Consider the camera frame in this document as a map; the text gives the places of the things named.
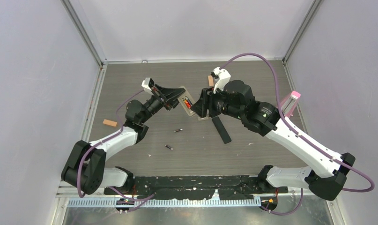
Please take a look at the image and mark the black remote control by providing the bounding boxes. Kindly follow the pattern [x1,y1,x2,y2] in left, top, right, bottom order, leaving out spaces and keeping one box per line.
[212,117,232,144]

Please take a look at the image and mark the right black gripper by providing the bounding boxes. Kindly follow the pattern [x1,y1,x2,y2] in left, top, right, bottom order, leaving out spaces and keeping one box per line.
[191,84,244,120]

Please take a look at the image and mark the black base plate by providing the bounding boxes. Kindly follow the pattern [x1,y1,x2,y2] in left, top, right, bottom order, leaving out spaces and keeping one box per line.
[116,175,288,200]

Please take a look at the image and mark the pink metronome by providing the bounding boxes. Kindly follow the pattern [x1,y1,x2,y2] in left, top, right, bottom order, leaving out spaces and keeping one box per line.
[281,91,301,118]

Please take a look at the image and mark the beige battery cover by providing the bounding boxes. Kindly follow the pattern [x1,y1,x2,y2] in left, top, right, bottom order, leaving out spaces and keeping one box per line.
[198,117,209,121]

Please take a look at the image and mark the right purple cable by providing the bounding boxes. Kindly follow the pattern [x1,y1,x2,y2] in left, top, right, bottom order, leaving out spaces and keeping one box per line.
[220,52,376,217]

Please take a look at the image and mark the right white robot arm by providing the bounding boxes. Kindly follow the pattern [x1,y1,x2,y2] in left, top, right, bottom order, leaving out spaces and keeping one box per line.
[191,80,355,201]

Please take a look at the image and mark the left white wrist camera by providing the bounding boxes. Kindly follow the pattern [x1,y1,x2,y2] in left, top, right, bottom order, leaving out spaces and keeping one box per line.
[141,77,154,95]

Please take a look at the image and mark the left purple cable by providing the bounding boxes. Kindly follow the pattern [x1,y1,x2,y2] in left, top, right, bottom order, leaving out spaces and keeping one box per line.
[77,89,157,213]

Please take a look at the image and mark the purple cable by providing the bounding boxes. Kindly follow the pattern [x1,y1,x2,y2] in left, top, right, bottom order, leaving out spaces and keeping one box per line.
[220,52,376,217]
[77,89,157,213]

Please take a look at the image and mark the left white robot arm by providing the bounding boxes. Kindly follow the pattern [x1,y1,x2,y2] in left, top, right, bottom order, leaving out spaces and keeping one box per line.
[61,84,186,197]

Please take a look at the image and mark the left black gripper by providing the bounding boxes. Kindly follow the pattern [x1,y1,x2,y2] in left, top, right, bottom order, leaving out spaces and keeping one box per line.
[140,85,186,124]

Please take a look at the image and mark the orange battery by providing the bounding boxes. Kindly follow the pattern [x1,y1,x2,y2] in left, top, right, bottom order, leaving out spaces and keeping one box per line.
[184,99,191,109]

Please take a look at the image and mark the beige remote control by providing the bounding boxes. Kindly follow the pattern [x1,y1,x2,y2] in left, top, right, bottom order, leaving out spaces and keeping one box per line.
[178,86,196,117]

